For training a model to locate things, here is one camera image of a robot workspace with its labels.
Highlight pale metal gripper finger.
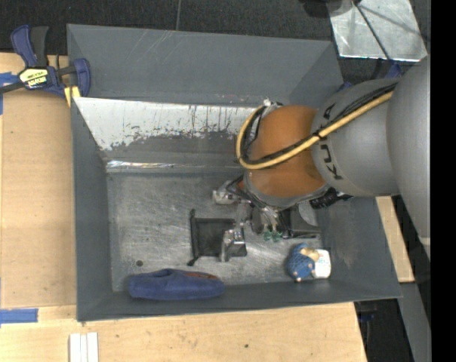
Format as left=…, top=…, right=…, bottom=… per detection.
left=220, top=230, right=237, bottom=263
left=231, top=228, right=248, bottom=256

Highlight black square tray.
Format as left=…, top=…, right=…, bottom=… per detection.
left=186, top=208, right=248, bottom=267

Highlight blue toy animal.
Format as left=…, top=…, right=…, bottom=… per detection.
left=285, top=242, right=321, bottom=283

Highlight blue cloth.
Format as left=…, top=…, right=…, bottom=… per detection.
left=127, top=268, right=226, bottom=302

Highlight grey metal bin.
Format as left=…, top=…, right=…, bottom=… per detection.
left=66, top=23, right=403, bottom=322

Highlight small white container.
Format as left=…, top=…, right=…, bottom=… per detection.
left=312, top=248, right=332, bottom=279

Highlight pale wood board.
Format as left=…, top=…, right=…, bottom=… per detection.
left=0, top=53, right=79, bottom=311

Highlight black cylinder on white bracket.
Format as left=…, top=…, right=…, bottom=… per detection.
left=297, top=187, right=352, bottom=226

